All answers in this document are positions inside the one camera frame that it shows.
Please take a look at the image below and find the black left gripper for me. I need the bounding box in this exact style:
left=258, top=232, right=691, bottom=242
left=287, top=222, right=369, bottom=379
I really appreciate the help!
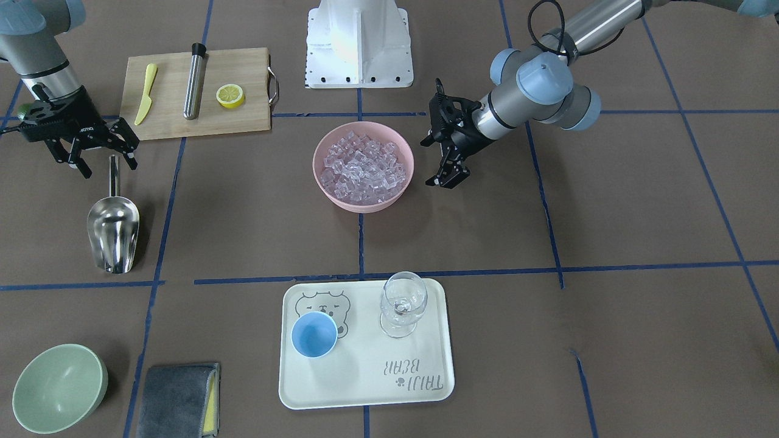
left=420, top=78, right=495, bottom=189

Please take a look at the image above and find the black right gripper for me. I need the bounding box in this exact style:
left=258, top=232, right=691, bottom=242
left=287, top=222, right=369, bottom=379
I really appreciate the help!
left=18, top=86, right=140, bottom=178

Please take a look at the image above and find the silver metal ice scoop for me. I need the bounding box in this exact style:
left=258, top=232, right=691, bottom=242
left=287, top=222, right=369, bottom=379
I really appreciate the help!
left=86, top=155, right=140, bottom=274

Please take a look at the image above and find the clear ice cubes pile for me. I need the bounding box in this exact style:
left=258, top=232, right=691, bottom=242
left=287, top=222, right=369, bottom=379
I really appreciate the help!
left=315, top=131, right=411, bottom=206

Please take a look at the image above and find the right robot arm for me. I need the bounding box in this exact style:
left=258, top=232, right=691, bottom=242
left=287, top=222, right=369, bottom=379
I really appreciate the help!
left=1, top=1, right=139, bottom=178

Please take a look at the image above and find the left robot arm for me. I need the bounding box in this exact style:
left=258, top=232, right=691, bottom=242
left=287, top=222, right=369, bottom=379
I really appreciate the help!
left=421, top=1, right=665, bottom=189

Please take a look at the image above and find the blue plastic cup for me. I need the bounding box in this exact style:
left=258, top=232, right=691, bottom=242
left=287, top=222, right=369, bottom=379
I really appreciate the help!
left=290, top=311, right=338, bottom=358

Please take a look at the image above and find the pink bowl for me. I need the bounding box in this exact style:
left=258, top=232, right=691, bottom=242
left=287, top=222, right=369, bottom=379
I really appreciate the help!
left=312, top=121, right=414, bottom=214

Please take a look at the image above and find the yellow plastic knife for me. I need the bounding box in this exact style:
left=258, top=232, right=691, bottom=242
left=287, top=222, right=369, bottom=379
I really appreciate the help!
left=134, top=63, right=158, bottom=127

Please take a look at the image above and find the steel cylinder muddler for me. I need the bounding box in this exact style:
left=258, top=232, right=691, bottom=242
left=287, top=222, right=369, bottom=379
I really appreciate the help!
left=183, top=43, right=207, bottom=121

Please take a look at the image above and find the clear wine glass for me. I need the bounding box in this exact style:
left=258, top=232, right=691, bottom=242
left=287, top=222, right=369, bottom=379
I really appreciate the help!
left=379, top=271, right=428, bottom=339

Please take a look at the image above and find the lemon half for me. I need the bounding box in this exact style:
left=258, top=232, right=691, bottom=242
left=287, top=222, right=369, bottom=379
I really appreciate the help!
left=216, top=83, right=245, bottom=109

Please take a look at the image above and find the wooden cutting board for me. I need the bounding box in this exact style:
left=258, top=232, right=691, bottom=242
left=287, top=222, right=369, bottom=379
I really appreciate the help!
left=120, top=47, right=271, bottom=141

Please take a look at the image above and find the cream bear tray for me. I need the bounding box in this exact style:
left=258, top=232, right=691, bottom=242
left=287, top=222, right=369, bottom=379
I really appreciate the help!
left=278, top=278, right=455, bottom=410

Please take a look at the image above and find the green bowl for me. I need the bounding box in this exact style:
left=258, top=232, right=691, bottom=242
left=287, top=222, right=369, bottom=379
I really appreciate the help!
left=12, top=344, right=108, bottom=434

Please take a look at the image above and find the grey yellow folded cloth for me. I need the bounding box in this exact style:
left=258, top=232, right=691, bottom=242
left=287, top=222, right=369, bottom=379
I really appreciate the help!
left=136, top=363, right=222, bottom=437

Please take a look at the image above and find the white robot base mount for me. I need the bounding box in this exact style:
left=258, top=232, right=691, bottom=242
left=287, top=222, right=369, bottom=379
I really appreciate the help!
left=304, top=1, right=414, bottom=89

